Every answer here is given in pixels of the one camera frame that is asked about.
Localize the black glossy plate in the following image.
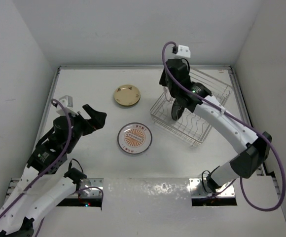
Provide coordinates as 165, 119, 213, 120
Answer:
171, 99, 185, 121

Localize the cream beige plate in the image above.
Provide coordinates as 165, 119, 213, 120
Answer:
113, 84, 141, 107

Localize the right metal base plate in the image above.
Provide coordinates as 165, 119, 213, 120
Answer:
189, 178, 236, 199

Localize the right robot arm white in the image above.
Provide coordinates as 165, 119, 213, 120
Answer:
159, 59, 270, 192

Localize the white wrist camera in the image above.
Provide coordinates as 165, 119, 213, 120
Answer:
56, 95, 75, 116
172, 45, 191, 59

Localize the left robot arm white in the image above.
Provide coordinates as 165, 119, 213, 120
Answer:
0, 104, 107, 237

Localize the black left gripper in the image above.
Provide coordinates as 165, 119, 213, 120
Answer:
65, 103, 106, 152

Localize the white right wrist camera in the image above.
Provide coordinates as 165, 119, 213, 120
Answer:
172, 45, 191, 59

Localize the white plate orange sunburst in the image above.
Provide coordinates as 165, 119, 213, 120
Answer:
117, 122, 153, 155

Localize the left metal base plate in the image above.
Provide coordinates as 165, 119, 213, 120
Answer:
68, 178, 104, 199

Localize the metal base plate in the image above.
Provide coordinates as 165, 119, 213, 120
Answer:
189, 178, 236, 199
68, 178, 104, 199

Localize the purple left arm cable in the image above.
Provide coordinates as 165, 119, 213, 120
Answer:
0, 98, 73, 237

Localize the clear wire dish rack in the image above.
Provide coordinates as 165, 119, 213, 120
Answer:
149, 66, 233, 148

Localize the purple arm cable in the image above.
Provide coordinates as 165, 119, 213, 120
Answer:
162, 41, 286, 212
0, 98, 73, 237

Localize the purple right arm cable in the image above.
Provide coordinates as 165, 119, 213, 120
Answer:
162, 41, 286, 212

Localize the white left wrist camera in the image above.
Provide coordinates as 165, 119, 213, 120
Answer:
56, 95, 75, 116

